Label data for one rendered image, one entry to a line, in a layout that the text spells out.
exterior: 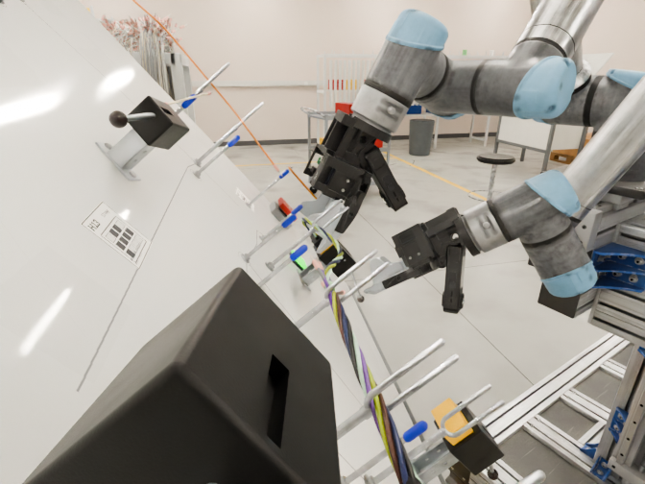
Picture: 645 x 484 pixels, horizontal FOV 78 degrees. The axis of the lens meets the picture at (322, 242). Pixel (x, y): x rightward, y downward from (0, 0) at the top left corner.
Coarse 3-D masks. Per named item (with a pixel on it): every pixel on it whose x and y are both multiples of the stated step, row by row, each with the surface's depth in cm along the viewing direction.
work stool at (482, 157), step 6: (480, 156) 373; (486, 156) 373; (492, 156) 373; (498, 156) 373; (504, 156) 373; (510, 156) 373; (486, 162) 366; (492, 162) 360; (498, 162) 359; (504, 162) 358; (510, 162) 360; (492, 168) 376; (492, 174) 378; (492, 180) 379; (492, 186) 382; (468, 192) 398; (498, 192) 401; (474, 198) 379
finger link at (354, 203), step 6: (360, 186) 60; (360, 192) 59; (354, 198) 59; (360, 198) 59; (348, 204) 60; (354, 204) 59; (360, 204) 60; (348, 210) 60; (354, 210) 59; (342, 216) 61; (348, 216) 60; (354, 216) 60; (342, 222) 61; (348, 222) 60; (336, 228) 61; (342, 228) 61
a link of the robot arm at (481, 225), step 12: (480, 204) 64; (468, 216) 63; (480, 216) 62; (492, 216) 61; (468, 228) 63; (480, 228) 62; (492, 228) 61; (480, 240) 62; (492, 240) 62; (504, 240) 62
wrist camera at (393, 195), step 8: (368, 152) 60; (376, 152) 59; (368, 160) 59; (376, 160) 59; (384, 160) 59; (376, 168) 60; (384, 168) 60; (376, 176) 60; (384, 176) 61; (392, 176) 61; (376, 184) 65; (384, 184) 61; (392, 184) 61; (384, 192) 62; (392, 192) 62; (400, 192) 62; (384, 200) 64; (392, 200) 63; (400, 200) 63
